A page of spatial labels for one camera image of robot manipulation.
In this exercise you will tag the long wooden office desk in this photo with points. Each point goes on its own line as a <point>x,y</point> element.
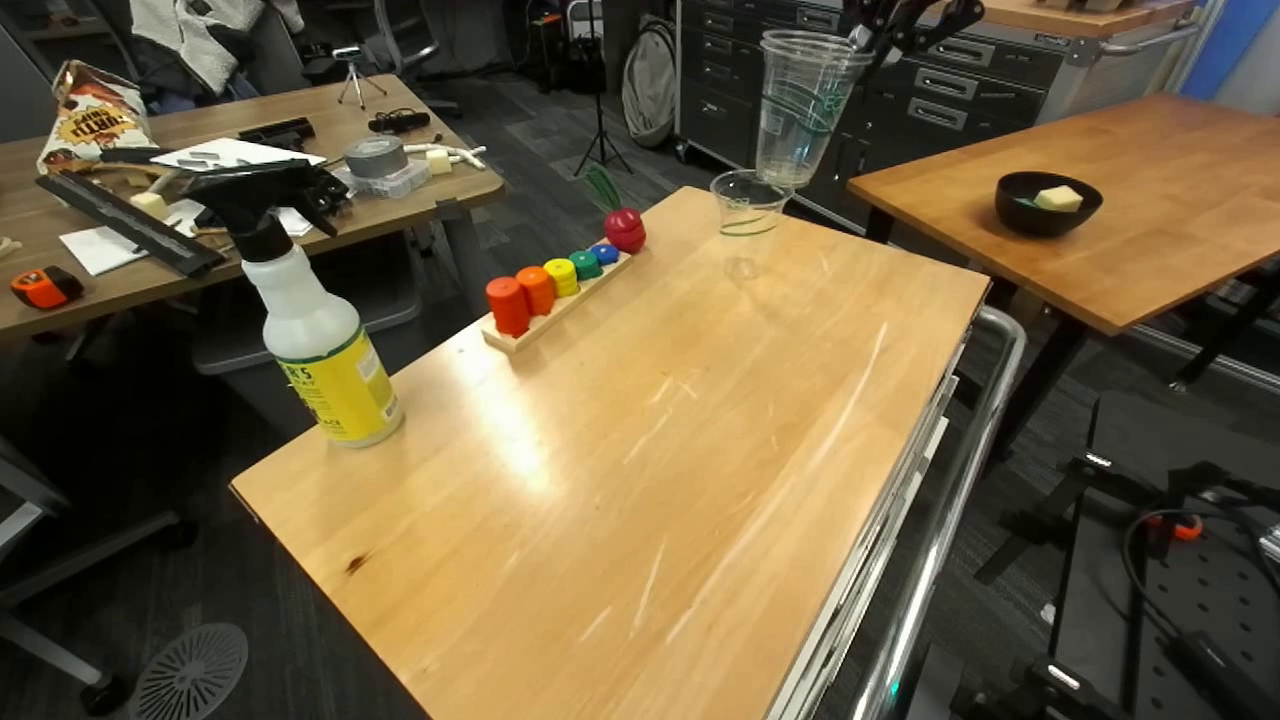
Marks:
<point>333,121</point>

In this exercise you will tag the blue panel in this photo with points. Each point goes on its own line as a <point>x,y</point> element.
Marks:
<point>1242,42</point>

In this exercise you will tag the grey chair base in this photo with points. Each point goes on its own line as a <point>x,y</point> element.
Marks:
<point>92,556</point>

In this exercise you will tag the black perforated plate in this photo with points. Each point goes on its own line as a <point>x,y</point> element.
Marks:
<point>1175,627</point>

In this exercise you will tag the orange toy cylinder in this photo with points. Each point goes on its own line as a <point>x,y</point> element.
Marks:
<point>538,287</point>

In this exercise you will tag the grey tape roll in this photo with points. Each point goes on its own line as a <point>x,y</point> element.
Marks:
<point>374,158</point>

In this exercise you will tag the small tabletop tripod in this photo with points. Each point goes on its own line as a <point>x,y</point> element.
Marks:
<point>352,83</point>

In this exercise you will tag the small white note paper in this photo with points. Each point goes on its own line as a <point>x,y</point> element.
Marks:
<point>105,249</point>

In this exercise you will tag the round floor fan grille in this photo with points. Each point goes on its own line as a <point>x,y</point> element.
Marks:
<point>185,673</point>

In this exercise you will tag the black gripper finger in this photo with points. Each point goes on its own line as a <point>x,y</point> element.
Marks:
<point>941,19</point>
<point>882,25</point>

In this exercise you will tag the black bowl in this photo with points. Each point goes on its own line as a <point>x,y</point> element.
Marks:
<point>1025,223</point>

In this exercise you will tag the chip bag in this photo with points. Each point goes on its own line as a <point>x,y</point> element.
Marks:
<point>92,121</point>

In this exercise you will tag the yellow block in bowl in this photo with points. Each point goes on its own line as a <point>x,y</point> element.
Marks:
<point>1058,196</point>

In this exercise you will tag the black flat remote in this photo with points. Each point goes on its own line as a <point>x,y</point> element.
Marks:
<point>396,121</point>

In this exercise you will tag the long black keyboard bar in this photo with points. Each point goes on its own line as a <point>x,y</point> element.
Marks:
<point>127,226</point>

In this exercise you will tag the orange black tape measure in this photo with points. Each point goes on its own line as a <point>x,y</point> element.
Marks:
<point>41,287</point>

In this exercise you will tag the white yellow spray bottle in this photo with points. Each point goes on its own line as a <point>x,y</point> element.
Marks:
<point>322,360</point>

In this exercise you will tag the black office chair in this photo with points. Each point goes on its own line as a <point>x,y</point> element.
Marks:
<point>401,35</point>

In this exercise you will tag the blue toy cylinder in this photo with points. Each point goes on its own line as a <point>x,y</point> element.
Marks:
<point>605,249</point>

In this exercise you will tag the red-orange toy cylinder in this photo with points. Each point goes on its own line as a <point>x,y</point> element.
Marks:
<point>505,304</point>

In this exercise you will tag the wooden table black legs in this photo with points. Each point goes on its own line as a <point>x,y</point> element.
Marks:
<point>1175,226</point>

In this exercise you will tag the round white fan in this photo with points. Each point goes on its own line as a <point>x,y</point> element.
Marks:
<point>649,83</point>

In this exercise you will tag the black tripod stand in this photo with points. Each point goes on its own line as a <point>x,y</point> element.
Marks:
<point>596,66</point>

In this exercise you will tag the yellow toy cylinder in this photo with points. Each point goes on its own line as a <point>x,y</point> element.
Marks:
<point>562,272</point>

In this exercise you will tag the black flat wallet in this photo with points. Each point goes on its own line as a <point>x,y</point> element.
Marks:
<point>279,135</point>

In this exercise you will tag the white jacket on chair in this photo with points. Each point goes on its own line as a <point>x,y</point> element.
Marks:
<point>202,35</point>

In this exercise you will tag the green toy cylinder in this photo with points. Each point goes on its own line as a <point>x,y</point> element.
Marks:
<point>589,261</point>

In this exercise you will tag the white paper sheets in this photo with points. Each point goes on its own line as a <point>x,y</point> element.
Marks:
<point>235,148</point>

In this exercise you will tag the black drawer tool cabinet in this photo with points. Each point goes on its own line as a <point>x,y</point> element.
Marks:
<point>723,83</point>

